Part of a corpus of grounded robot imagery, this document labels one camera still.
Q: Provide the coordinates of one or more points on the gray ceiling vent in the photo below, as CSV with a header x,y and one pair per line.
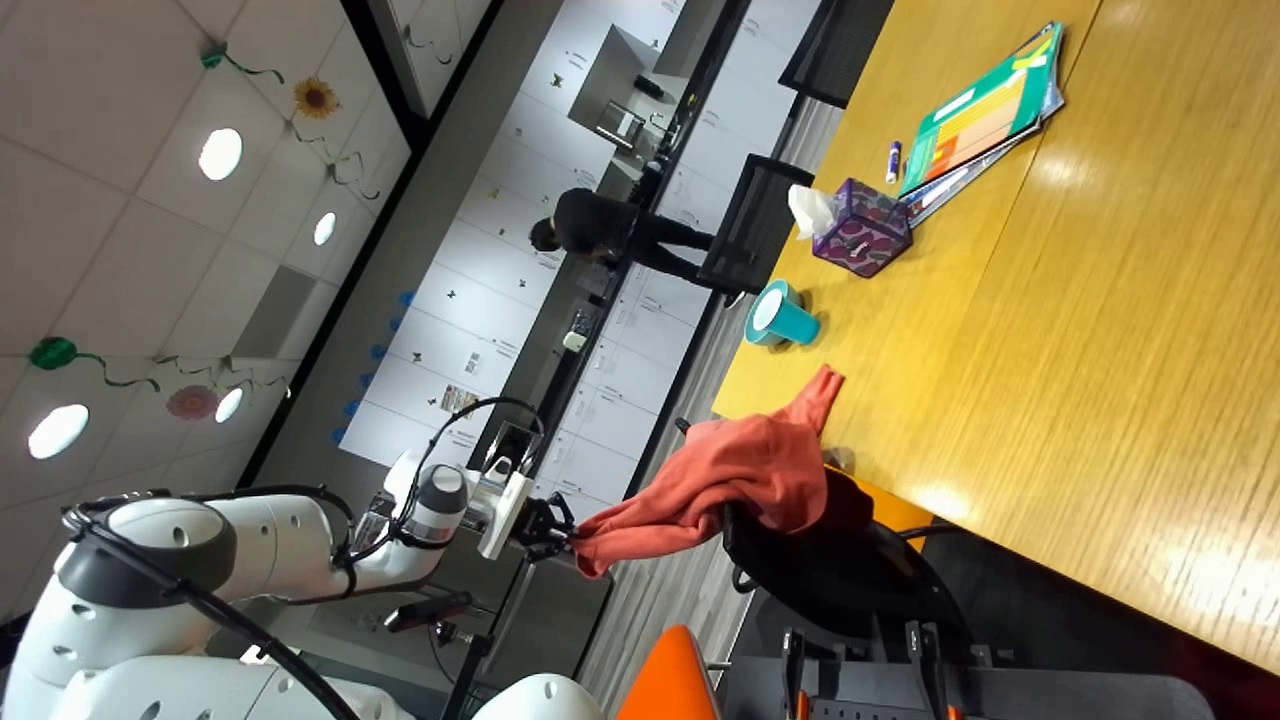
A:
x,y
275,314

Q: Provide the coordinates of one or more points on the gray office chair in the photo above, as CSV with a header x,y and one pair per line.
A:
x,y
1067,700

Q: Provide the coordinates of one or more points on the teal cup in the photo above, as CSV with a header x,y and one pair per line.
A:
x,y
785,322

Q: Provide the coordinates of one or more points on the small marker pen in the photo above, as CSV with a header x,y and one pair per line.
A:
x,y
889,162

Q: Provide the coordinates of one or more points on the black mesh office chair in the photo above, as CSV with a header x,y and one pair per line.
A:
x,y
825,574
760,223

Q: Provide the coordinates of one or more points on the orange chair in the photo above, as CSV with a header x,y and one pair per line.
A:
x,y
674,686

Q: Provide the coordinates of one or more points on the person in black clothes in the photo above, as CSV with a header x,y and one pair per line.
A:
x,y
601,227

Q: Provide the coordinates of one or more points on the round ceiling light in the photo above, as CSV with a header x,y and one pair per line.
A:
x,y
221,153
230,406
326,229
58,431

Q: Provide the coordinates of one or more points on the purple tissue box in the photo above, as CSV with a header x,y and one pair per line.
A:
x,y
865,229

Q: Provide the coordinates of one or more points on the green balloon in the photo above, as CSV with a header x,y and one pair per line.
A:
x,y
58,355
213,59

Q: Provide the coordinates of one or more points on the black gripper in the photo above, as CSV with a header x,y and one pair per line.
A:
x,y
540,524

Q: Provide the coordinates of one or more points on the sunflower ceiling decoration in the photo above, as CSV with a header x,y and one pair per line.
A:
x,y
319,98

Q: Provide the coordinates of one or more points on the orange sweatshirt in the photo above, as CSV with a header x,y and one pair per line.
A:
x,y
722,482

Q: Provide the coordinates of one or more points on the pink round ceiling decoration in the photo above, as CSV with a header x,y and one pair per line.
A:
x,y
193,400

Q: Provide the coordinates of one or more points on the gray metal cabinet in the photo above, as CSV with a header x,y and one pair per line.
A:
x,y
553,624

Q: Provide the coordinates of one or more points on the green book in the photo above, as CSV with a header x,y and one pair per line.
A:
x,y
980,115

